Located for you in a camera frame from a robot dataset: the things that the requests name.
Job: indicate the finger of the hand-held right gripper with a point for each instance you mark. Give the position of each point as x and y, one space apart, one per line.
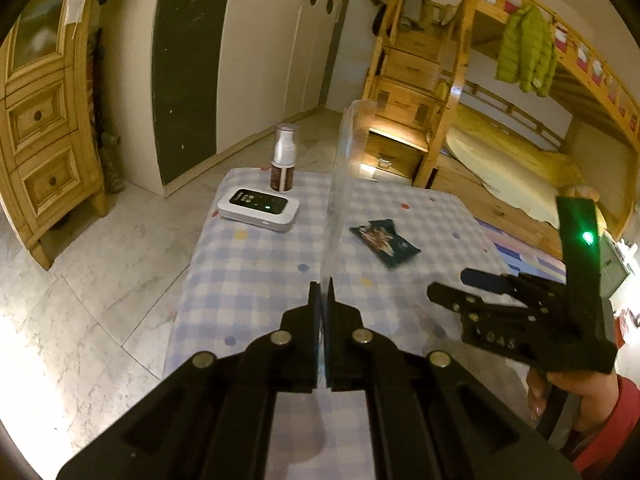
445 294
482 276

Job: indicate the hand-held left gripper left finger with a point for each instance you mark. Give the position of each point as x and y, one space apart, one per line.
314 335

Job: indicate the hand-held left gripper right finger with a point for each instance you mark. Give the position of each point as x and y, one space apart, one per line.
331 340

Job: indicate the clear plastic packaging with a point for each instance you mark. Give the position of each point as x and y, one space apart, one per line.
345 160

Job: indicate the person's right hand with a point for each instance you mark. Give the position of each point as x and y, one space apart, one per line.
597 395

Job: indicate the grey nightstand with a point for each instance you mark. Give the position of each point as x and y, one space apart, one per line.
612 265

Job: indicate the wooden bunk bed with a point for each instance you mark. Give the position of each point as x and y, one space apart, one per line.
500 205

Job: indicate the dark snack wrapper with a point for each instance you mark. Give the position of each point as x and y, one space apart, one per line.
385 242

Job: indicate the blue checked tablecloth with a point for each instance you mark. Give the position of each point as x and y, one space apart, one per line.
250 280

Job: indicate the pale yellow mattress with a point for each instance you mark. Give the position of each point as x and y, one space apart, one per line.
500 170

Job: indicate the beige plush toy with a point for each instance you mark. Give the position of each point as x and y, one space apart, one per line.
580 191

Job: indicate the yellow blanket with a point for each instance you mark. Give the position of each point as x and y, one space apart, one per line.
550 160

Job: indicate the white electronic device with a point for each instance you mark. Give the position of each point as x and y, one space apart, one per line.
260 210

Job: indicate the white spray bottle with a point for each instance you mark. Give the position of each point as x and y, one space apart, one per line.
283 175

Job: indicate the wooden staircase with drawers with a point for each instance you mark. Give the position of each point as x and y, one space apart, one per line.
405 65

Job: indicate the green puffer jacket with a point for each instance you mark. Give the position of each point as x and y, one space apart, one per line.
525 50

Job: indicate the dark patterned cloth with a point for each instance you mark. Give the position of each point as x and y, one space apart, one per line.
111 160

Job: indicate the olive clothes pile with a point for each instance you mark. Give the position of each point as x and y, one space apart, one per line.
415 5

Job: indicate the white wardrobe with round holes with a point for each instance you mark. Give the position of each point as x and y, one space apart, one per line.
260 60

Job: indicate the wooden cabinet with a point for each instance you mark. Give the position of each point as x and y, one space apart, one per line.
45 120

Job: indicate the white paper tag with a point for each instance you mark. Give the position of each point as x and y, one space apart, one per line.
75 9

